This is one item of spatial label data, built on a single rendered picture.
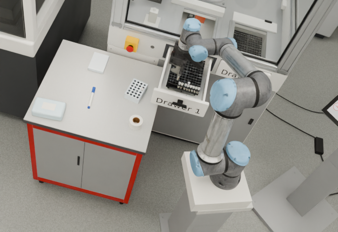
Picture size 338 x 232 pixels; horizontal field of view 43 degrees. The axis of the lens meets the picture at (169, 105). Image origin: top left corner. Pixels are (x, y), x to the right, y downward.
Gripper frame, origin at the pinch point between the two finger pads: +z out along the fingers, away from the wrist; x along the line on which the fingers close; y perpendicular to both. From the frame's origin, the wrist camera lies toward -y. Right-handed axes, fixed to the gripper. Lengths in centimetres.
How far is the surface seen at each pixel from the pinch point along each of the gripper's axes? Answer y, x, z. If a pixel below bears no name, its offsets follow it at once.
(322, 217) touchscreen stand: -124, 1, 94
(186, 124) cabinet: -16, -23, 73
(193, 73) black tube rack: -6.7, -10.1, 7.9
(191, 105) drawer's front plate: -10.7, 10.1, 9.1
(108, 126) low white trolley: 26.3, 29.7, 21.5
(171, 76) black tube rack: 3.8, -3.7, 8.4
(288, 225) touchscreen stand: -101, 14, 94
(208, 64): -13.7, -22.3, 9.8
